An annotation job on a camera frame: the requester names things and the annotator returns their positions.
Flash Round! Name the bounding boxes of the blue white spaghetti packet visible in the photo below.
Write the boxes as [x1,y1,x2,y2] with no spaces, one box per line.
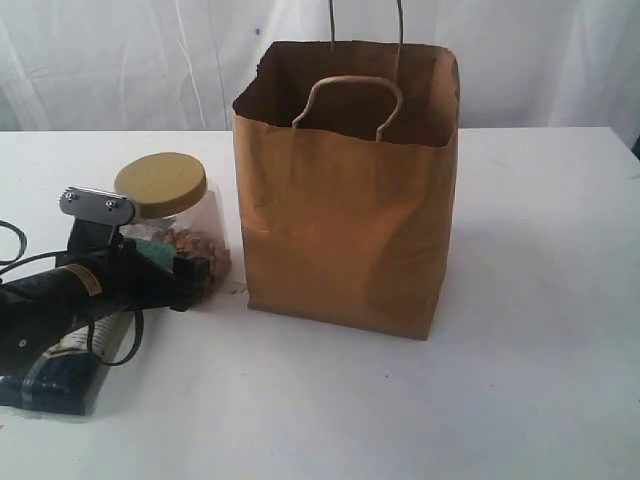
[1,312,144,417]

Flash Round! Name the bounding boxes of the large brown paper shopping bag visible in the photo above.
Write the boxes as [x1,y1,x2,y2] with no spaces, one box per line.
[230,0,461,342]

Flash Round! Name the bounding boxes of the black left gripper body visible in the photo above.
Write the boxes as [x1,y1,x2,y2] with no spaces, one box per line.
[67,219,211,314]

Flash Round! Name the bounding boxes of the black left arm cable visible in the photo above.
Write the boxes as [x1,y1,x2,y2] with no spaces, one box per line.
[0,219,146,365]

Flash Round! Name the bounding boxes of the white backdrop curtain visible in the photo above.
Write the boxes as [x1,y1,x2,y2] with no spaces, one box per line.
[1,1,639,143]

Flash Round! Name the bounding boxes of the nut jar with gold lid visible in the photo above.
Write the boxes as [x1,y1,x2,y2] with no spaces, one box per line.
[114,152,231,297]

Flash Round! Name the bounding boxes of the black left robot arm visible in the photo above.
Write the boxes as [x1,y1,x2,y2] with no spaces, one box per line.
[1,187,210,376]

